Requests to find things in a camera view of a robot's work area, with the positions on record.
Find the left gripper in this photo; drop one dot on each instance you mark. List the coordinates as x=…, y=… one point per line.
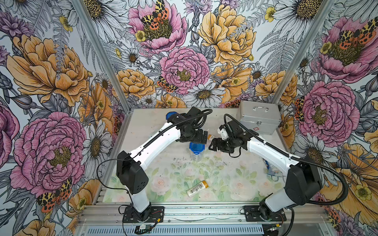
x=198, y=138

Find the silver metal case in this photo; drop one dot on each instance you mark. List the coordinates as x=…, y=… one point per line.
x=264, y=118

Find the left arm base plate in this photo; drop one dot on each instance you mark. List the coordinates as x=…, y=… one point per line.
x=152, y=214

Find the white gold tube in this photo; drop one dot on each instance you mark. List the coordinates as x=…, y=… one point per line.
x=196, y=189
x=210, y=137

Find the clear plastic cup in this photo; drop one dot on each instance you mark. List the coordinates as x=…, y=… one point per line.
x=197, y=156

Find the blue lid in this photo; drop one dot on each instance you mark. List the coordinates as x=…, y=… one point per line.
x=197, y=148
x=170, y=114

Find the left aluminium frame post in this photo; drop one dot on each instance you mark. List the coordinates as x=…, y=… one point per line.
x=89, y=27

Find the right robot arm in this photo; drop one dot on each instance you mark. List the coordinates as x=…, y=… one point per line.
x=302, y=178

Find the right aluminium frame post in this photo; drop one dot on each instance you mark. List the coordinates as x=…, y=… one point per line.
x=308, y=38

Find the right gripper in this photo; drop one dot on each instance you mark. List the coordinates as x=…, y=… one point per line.
x=219, y=140

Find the aluminium frame post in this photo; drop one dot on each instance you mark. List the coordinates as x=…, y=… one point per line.
x=89, y=27
x=308, y=38

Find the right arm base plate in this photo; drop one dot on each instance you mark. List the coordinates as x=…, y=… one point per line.
x=262, y=214

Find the aluminium front rail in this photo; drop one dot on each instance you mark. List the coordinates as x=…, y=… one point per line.
x=202, y=219

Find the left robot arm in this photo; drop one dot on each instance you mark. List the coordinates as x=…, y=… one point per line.
x=131, y=166

